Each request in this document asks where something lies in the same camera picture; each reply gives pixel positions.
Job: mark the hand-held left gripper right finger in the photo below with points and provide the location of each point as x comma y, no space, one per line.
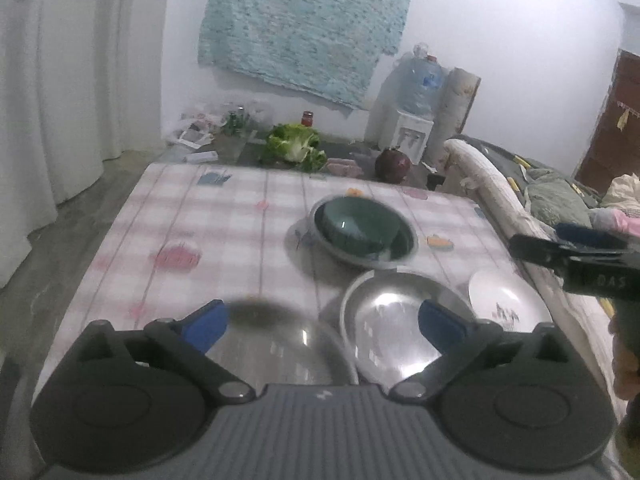
440,325

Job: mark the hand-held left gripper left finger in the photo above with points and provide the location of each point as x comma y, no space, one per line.
206,322

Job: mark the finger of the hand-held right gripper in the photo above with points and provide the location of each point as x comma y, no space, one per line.
590,272
590,235

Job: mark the large stainless steel plate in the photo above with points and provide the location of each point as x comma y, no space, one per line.
385,310

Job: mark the white printed ceramic plate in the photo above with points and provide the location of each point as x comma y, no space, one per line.
500,295

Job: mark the small stainless steel plate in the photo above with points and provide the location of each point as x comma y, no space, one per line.
280,350

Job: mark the stainless steel bowl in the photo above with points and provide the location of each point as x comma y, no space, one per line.
402,242

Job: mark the green ceramic bowl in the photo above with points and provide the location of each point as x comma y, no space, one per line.
350,222

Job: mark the person's right hand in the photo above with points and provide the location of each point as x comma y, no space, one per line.
627,375

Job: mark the pink cloth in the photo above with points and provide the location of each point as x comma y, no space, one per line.
620,220

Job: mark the green floral quilt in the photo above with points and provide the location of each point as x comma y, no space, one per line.
555,197

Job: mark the cream plastic bag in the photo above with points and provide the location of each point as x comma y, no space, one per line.
625,190

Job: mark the brown door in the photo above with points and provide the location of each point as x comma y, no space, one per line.
615,135

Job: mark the checked floral tablecloth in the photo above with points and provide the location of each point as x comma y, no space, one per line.
225,220

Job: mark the small white box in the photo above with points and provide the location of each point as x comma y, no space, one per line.
200,157

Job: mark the red cabbage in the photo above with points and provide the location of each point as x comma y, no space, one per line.
392,165

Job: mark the pink plastic packet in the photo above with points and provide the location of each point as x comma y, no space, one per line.
345,167

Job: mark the white water dispenser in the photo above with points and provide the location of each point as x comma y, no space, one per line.
395,132

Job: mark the green lettuce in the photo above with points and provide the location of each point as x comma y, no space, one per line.
292,142

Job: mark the dark low table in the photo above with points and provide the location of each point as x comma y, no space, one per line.
340,150

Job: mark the pile of plastic bags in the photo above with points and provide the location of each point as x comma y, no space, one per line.
210,120

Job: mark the blue water jug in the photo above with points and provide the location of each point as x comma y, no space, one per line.
422,85

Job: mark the small red jar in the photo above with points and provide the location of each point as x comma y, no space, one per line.
307,119

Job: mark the white curtain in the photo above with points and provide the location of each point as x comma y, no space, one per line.
75,85

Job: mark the blue patterned wall cloth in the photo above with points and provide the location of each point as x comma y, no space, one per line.
300,25

